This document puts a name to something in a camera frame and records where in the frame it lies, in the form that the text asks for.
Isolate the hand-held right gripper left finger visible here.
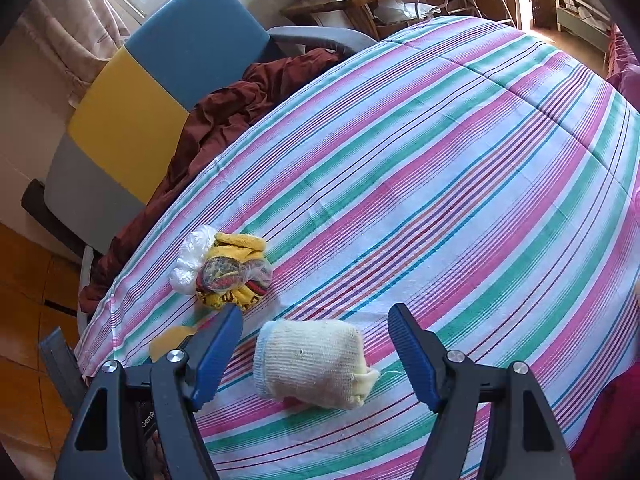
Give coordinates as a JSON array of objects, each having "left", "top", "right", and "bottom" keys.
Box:
[{"left": 54, "top": 304, "right": 245, "bottom": 480}]

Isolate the striped bedsheet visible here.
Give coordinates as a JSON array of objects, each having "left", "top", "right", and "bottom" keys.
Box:
[{"left": 79, "top": 15, "right": 640, "bottom": 480}]

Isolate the clear plastic bag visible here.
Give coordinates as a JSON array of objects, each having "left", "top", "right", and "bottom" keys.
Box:
[{"left": 199, "top": 255, "right": 274, "bottom": 295}]

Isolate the yellow round plush ball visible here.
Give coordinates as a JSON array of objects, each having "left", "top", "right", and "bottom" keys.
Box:
[{"left": 195, "top": 232, "right": 273, "bottom": 313}]

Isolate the white plastic bag under desk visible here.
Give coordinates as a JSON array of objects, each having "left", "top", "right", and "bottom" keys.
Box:
[{"left": 374, "top": 0, "right": 447, "bottom": 24}]

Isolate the white plastic bag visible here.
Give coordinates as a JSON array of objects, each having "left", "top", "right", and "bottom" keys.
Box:
[
  {"left": 374, "top": 0, "right": 447, "bottom": 24},
  {"left": 168, "top": 225, "right": 219, "bottom": 296}
]

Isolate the blue yellow grey chair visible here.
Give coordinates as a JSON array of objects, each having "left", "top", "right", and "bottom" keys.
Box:
[{"left": 20, "top": 0, "right": 377, "bottom": 261}]

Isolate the large yellow sponge block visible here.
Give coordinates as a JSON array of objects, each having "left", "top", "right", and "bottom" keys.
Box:
[{"left": 149, "top": 325, "right": 202, "bottom": 362}]

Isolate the maroon cloth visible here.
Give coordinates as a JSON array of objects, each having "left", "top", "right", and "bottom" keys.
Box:
[{"left": 78, "top": 47, "right": 347, "bottom": 314}]

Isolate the cream sock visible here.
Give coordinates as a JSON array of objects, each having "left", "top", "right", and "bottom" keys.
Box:
[{"left": 252, "top": 319, "right": 381, "bottom": 409}]

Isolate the pink cloth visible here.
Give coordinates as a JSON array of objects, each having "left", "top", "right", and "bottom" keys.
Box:
[{"left": 604, "top": 24, "right": 640, "bottom": 107}]

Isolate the beige patterned curtain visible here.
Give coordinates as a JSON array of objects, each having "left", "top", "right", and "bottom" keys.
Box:
[{"left": 19, "top": 0, "right": 147, "bottom": 107}]

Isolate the white low cabinet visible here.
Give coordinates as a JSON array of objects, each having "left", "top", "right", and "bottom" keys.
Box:
[{"left": 551, "top": 0, "right": 614, "bottom": 54}]

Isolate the red cloth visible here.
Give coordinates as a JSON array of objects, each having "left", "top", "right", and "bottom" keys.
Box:
[{"left": 569, "top": 367, "right": 640, "bottom": 480}]

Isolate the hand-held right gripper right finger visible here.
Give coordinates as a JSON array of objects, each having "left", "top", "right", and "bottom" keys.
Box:
[{"left": 387, "top": 303, "right": 576, "bottom": 480}]

